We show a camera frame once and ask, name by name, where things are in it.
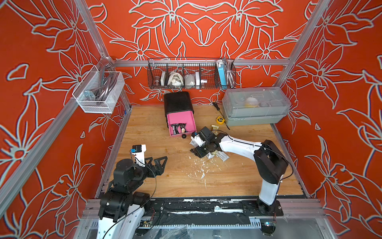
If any black cookie packet with picture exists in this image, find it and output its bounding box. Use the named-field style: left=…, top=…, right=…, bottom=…
left=179, top=123, right=187, bottom=134

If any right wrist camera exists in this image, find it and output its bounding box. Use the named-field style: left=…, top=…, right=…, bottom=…
left=192, top=134, right=204, bottom=147

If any blue box in basket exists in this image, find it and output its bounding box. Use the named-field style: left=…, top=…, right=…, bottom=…
left=216, top=59, right=227, bottom=89

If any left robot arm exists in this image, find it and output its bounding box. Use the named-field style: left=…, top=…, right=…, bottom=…
left=97, top=156, right=168, bottom=239

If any pink top drawer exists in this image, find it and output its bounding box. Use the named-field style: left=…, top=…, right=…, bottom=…
left=166, top=111, right=197, bottom=137

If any black pink drawer cabinet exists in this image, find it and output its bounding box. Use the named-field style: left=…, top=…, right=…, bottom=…
left=164, top=92, right=194, bottom=117

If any white cookie packet left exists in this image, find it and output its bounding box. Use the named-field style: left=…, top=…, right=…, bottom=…
left=190, top=137, right=199, bottom=148

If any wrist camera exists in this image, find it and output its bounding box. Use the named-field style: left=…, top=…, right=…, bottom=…
left=192, top=134, right=204, bottom=147
left=130, top=144, right=146, bottom=167

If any grey plastic storage box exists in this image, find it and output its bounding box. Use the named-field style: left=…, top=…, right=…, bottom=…
left=222, top=87, right=291, bottom=126

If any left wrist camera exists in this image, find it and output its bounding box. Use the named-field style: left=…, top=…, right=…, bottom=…
left=130, top=144, right=146, bottom=167

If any white cookie packet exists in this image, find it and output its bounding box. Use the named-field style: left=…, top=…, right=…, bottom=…
left=215, top=151, right=229, bottom=162
left=190, top=137, right=199, bottom=148

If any yellow tape measure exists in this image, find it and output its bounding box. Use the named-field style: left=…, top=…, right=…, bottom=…
left=216, top=116, right=225, bottom=125

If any green cookie packet small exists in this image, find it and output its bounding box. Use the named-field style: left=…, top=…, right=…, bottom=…
left=207, top=152, right=215, bottom=159

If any white cookie packet lower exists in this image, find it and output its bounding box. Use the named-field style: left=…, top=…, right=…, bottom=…
left=215, top=151, right=229, bottom=162

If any black wire wall basket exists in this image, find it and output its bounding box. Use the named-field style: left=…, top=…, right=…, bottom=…
left=147, top=57, right=237, bottom=90

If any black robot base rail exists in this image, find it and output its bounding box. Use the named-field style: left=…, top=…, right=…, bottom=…
left=142, top=196, right=284, bottom=226

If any clear plastic wall bin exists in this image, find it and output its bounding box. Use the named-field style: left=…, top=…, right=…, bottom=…
left=72, top=66, right=124, bottom=114

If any white cloth in basket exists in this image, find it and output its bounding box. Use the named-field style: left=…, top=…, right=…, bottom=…
left=167, top=71, right=184, bottom=88

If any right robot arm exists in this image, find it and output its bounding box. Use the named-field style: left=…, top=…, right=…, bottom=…
left=191, top=127, right=289, bottom=216

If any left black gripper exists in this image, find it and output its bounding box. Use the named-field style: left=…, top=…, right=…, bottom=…
left=127, top=154, right=167, bottom=192

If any black handled screwdriver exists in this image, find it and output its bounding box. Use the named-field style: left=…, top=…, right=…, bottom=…
left=212, top=102, right=230, bottom=130

